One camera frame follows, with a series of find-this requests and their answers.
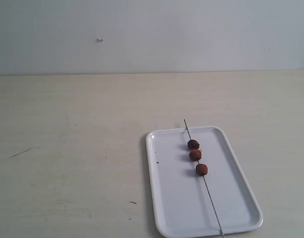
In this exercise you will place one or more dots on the metal skewer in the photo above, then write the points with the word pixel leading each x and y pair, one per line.
pixel 207 188

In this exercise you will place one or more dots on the white plastic tray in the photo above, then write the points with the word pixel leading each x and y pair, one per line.
pixel 182 208

